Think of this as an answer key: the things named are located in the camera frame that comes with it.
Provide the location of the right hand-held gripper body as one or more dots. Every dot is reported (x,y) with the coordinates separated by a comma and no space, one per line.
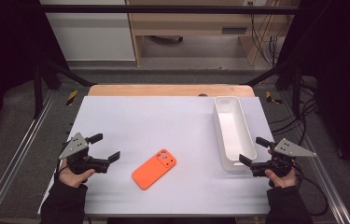
(280,161)

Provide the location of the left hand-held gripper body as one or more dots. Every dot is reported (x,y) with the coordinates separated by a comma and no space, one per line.
(81,161)

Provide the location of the orange phone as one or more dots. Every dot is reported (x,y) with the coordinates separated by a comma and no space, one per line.
(152,170)

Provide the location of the person's left hand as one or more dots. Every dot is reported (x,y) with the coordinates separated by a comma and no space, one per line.
(73,179)

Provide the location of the person's right hand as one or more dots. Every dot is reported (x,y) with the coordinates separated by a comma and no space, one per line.
(283,182)

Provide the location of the white plastic bin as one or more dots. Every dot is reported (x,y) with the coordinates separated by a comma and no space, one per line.
(233,130)

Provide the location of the yellow black tape strip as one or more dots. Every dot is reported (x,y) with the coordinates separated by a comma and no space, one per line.
(270,98)
(72,97)

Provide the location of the black diagonal strut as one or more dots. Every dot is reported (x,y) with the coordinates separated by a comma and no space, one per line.
(70,74)
(266,74)

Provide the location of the white cabinet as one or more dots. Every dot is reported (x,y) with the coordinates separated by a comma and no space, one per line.
(91,34)

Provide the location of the wooden desk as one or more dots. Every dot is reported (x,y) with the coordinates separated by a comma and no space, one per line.
(191,21)

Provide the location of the aluminium rail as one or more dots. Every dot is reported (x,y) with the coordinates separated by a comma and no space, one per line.
(322,174)
(17,152)

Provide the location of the black upright post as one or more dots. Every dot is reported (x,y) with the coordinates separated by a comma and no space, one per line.
(38,93)
(296,93)

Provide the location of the black horizontal frame bar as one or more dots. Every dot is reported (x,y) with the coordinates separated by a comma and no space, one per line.
(163,9)

